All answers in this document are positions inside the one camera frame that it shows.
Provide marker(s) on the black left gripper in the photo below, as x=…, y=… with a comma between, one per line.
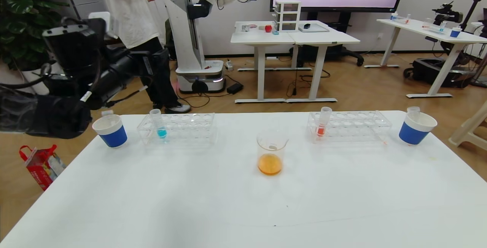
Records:
x=149, y=65

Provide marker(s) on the red pigment test tube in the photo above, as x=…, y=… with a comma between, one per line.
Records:
x=107, y=113
x=321, y=130

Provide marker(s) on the yellow pigment test tube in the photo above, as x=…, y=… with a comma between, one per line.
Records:
x=413, y=111

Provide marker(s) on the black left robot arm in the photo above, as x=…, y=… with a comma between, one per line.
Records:
x=68, y=54

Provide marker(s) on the blue pigment test tube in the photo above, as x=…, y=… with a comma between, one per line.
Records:
x=161, y=132

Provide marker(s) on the clear acrylic test tube rack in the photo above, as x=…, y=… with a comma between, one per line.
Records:
x=182, y=128
x=354, y=126

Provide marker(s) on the clear glass beaker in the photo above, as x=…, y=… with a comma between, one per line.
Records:
x=271, y=164

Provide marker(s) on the white humanoid robot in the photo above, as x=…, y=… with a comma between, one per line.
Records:
x=186, y=31

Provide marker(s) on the person in white shirt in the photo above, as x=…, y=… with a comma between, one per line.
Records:
x=131, y=16

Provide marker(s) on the blue paper cup white rim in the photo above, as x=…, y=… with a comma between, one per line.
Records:
x=412, y=135
x=110, y=135

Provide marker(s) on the black power adapter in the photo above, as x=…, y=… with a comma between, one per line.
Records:
x=235, y=88

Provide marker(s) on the white standing desk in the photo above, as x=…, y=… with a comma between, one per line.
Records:
x=327, y=37
x=260, y=37

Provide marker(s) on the red apple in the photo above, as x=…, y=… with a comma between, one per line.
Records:
x=268, y=28

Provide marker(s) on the green potted plant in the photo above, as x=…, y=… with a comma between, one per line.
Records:
x=23, y=8

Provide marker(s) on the clear drawer organiser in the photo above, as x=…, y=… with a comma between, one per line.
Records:
x=287, y=16

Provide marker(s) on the red gift bag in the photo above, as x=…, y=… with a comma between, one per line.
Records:
x=40, y=168

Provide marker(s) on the grey tray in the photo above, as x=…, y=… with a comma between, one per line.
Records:
x=314, y=28

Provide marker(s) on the black screen stand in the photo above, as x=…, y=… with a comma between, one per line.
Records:
x=335, y=52

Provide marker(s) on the long white table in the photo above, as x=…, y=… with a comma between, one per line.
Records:
x=426, y=29

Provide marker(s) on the black wheeled robot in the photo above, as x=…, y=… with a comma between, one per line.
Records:
x=430, y=71

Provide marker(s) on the small blue cup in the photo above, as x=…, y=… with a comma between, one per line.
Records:
x=455, y=33

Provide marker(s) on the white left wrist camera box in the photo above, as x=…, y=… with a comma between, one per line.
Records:
x=101, y=21

